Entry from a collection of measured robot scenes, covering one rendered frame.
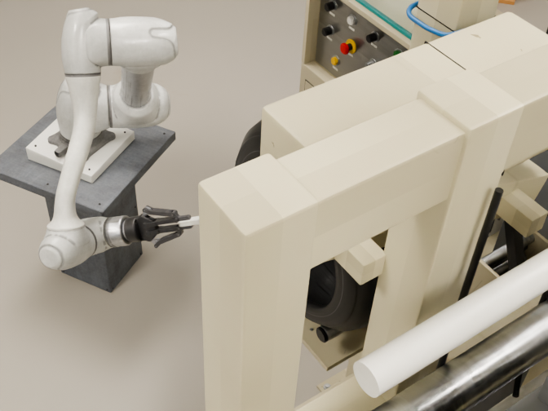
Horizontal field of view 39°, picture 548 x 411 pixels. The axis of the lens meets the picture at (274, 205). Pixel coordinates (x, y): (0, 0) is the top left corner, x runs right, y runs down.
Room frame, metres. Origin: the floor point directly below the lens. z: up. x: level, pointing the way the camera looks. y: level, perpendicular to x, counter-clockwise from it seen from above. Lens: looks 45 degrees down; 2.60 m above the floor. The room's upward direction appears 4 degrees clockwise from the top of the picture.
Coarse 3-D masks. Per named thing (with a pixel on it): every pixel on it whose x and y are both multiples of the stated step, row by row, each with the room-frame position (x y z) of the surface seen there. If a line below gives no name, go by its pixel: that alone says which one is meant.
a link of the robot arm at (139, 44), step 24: (120, 24) 1.87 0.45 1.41; (144, 24) 1.89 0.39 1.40; (168, 24) 1.92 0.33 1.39; (120, 48) 1.82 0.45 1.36; (144, 48) 1.84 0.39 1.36; (168, 48) 1.86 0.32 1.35; (144, 72) 1.89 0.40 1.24; (120, 96) 2.15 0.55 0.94; (144, 96) 2.08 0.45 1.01; (168, 96) 2.26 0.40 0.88; (120, 120) 2.15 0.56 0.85; (144, 120) 2.15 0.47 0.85
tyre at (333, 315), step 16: (256, 128) 1.50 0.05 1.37; (256, 144) 1.45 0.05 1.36; (240, 160) 1.51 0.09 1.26; (320, 272) 1.45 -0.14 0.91; (336, 272) 1.17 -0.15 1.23; (320, 288) 1.39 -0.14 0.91; (336, 288) 1.17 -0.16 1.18; (352, 288) 1.14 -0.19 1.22; (368, 288) 1.14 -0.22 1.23; (320, 304) 1.24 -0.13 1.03; (336, 304) 1.16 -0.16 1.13; (352, 304) 1.14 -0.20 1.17; (368, 304) 1.13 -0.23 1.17; (320, 320) 1.20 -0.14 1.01; (336, 320) 1.16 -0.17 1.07; (352, 320) 1.15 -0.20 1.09; (368, 320) 1.14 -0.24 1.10
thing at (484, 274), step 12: (528, 240) 1.35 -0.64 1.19; (540, 240) 1.36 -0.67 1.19; (492, 252) 1.30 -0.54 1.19; (504, 252) 1.31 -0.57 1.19; (528, 252) 1.37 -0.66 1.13; (540, 252) 1.35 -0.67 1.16; (480, 264) 1.26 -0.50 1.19; (492, 264) 1.27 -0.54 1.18; (504, 264) 1.33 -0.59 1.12; (480, 276) 1.25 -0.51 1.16; (492, 276) 1.23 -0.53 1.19
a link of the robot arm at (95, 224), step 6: (84, 222) 1.56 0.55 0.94; (90, 222) 1.56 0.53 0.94; (96, 222) 1.56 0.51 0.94; (102, 222) 1.57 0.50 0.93; (90, 228) 1.53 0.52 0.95; (96, 228) 1.54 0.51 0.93; (102, 228) 1.55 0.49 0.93; (96, 234) 1.52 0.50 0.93; (102, 234) 1.53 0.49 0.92; (96, 240) 1.51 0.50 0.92; (102, 240) 1.52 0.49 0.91; (96, 246) 1.50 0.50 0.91; (102, 246) 1.51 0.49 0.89; (108, 246) 1.53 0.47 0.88; (96, 252) 1.50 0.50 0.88
